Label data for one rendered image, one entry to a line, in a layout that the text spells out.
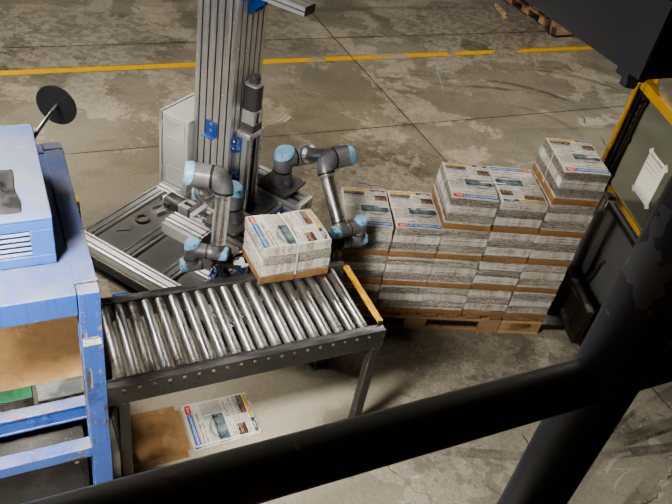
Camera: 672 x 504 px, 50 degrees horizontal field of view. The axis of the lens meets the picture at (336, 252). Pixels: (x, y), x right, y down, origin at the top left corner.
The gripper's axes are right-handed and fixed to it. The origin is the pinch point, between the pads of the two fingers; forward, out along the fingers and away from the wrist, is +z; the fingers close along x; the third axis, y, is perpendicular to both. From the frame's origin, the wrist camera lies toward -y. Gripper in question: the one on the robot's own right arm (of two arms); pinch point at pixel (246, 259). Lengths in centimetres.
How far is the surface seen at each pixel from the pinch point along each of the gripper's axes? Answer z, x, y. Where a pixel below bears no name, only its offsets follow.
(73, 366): -94, -52, -4
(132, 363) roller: -70, -57, -4
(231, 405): -13, -25, -80
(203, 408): -28, -23, -80
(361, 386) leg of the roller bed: 45, -63, -46
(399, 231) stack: 94, 3, 1
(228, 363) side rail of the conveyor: -30, -68, -5
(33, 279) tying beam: -105, -84, 68
